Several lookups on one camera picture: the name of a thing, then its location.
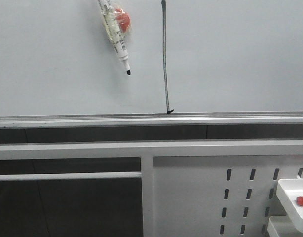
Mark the black whiteboard marker with magnet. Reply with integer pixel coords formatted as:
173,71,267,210
97,0,131,75

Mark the grey metal pegboard stand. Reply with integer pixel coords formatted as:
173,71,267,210
0,140,303,237

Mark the white plastic marker tray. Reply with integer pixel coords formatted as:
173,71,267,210
276,178,303,233

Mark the lower white plastic tray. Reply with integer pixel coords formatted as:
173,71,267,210
267,216,302,237

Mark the white whiteboard with aluminium frame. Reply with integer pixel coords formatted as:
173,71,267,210
0,0,303,128

